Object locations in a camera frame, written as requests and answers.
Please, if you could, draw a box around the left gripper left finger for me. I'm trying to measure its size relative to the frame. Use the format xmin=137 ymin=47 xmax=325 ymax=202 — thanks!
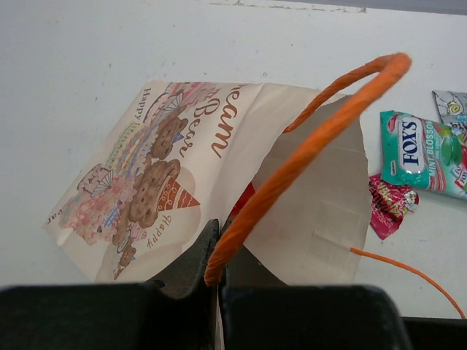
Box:
xmin=1 ymin=219 xmax=220 ymax=349

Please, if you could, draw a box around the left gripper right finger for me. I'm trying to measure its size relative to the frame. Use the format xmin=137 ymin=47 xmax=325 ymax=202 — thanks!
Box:
xmin=221 ymin=247 xmax=411 ymax=349

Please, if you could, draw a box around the green Fox's mint bag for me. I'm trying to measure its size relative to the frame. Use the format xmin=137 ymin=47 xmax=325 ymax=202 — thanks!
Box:
xmin=379 ymin=110 xmax=466 ymax=199

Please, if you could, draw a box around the pink small snack packet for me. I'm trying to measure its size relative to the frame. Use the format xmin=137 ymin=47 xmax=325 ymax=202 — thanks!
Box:
xmin=368 ymin=174 xmax=420 ymax=241

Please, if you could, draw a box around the large red candy bag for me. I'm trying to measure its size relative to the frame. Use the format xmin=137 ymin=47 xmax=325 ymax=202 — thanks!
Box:
xmin=231 ymin=183 xmax=255 ymax=216

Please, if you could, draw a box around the silver blue snack packet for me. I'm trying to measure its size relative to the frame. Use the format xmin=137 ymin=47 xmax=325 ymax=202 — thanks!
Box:
xmin=432 ymin=90 xmax=466 ymax=128

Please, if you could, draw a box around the printed bear paper bag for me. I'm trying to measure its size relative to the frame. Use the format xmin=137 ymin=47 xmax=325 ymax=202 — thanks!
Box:
xmin=44 ymin=53 xmax=412 ymax=285

